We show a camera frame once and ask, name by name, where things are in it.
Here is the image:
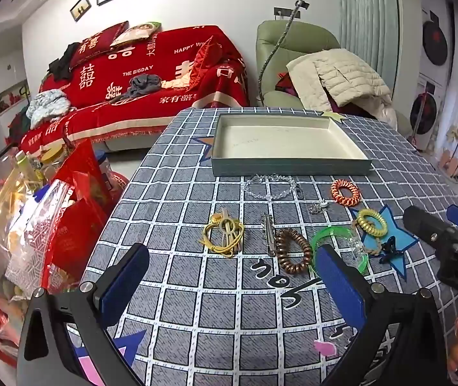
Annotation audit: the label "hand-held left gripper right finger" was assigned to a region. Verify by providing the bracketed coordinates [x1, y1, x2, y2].
[316, 243, 449, 386]

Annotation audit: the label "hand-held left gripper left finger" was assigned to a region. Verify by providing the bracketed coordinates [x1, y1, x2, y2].
[17, 242, 150, 386]

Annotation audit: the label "black hair claw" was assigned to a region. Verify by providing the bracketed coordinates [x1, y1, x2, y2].
[377, 238, 404, 265]

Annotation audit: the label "tan rope hair tie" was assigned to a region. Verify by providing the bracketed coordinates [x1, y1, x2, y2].
[352, 219, 386, 256]

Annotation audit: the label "yellow spiral hair tie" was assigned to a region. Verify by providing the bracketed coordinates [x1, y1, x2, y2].
[355, 208, 387, 237]

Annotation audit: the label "green plastic bangle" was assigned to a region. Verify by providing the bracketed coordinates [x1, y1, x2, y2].
[310, 227, 368, 276]

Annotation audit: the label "brown spiral hair tie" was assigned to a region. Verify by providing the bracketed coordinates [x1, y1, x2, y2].
[274, 228, 314, 276]

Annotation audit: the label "silver metal hair clip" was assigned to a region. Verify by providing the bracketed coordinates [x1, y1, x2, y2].
[261, 213, 278, 258]

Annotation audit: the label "orange spiral hair tie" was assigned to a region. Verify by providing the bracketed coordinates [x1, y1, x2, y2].
[331, 179, 359, 206]

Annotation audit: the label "gold elastic cord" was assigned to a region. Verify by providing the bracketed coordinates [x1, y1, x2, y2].
[202, 215, 245, 258]

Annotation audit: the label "beige hair clip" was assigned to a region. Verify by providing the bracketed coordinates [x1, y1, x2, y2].
[217, 208, 243, 248]

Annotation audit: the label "clear crystal bead bracelet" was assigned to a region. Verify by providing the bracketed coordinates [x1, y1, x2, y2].
[242, 174, 304, 201]

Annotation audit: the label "shallow grey cardboard box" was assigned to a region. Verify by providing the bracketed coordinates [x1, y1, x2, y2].
[211, 113, 373, 178]

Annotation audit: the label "red gift bag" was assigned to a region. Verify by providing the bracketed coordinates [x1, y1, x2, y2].
[42, 139, 109, 294]

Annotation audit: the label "grey checked tablecloth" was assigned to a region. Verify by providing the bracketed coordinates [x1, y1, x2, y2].
[78, 106, 458, 386]

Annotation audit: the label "white washing machine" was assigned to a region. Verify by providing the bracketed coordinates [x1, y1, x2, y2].
[408, 76, 443, 153]
[418, 6, 455, 85]

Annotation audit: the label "blue lid jar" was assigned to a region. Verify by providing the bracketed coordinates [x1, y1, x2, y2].
[92, 151, 111, 186]

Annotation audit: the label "clear plastic snack bag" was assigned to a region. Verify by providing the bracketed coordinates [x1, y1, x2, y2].
[0, 177, 77, 310]

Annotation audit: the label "yellow lid jar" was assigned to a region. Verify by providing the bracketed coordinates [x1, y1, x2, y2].
[38, 145, 73, 178]

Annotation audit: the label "yellow green bottle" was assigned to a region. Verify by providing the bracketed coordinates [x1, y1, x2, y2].
[15, 151, 45, 186]

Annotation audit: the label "white puffer jacket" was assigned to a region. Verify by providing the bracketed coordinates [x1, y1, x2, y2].
[286, 48, 392, 109]

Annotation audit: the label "light knit blanket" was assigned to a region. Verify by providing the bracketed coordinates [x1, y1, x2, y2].
[26, 90, 71, 129]

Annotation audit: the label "red purple garment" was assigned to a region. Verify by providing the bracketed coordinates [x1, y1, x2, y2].
[275, 72, 298, 97]

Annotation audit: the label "grey garment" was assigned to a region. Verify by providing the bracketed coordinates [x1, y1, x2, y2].
[110, 73, 161, 105]

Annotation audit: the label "grey curtain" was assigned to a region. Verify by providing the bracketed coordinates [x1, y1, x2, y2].
[338, 0, 399, 101]

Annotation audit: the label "framed landscape painting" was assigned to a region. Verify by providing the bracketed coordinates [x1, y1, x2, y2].
[0, 84, 29, 115]

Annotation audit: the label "black clothes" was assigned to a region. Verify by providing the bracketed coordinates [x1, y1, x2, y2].
[48, 42, 81, 81]

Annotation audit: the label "red covered sofa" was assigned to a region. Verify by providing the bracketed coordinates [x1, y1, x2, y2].
[20, 25, 250, 153]

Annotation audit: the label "green armchair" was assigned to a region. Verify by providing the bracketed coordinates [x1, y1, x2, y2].
[256, 20, 398, 129]

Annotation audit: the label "red satin pillow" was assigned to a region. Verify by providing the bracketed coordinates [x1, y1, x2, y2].
[191, 36, 230, 89]

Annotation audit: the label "red embroidered pillow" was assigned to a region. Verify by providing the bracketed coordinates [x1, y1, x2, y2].
[70, 21, 129, 71]

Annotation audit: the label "gooseneck phone stand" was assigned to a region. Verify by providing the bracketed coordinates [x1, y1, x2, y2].
[257, 0, 310, 101]

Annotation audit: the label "portrait printed pillow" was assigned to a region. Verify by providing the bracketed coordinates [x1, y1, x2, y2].
[110, 21, 161, 48]

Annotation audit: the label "wall socket panel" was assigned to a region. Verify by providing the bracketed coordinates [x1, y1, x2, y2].
[273, 7, 301, 20]

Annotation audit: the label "small black picture frame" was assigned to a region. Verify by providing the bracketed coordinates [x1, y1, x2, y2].
[70, 0, 92, 22]

